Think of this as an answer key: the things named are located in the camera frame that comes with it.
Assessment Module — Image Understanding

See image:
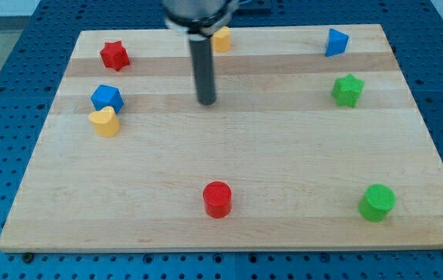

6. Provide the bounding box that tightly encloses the wooden board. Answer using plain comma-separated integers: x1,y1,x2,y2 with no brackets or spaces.
0,24,443,253

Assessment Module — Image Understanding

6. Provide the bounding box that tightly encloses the green cylinder block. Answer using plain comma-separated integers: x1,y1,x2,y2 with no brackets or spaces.
358,184,396,222

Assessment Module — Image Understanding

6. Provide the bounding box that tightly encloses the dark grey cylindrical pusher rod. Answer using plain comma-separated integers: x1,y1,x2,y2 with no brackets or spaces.
189,34,217,106

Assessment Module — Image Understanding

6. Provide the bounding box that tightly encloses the green star block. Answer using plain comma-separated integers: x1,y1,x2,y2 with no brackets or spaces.
332,74,365,108

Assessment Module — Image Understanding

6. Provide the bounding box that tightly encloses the red cylinder block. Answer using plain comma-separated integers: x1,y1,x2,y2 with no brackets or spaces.
203,181,232,219

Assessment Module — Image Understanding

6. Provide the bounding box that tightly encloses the yellow heart block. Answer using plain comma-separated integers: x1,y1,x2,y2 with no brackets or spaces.
88,106,120,138

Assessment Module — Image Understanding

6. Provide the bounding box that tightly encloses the yellow hexagon block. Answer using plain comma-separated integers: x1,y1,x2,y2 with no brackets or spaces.
211,26,232,53

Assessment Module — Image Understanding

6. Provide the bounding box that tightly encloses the red star block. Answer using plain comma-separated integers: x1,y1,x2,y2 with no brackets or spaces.
100,40,130,72

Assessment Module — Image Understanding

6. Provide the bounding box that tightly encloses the blue triangle block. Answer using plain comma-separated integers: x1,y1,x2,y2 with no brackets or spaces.
325,28,350,57

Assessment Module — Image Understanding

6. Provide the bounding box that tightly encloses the blue cube block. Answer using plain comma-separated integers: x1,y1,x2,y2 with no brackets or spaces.
90,85,124,114

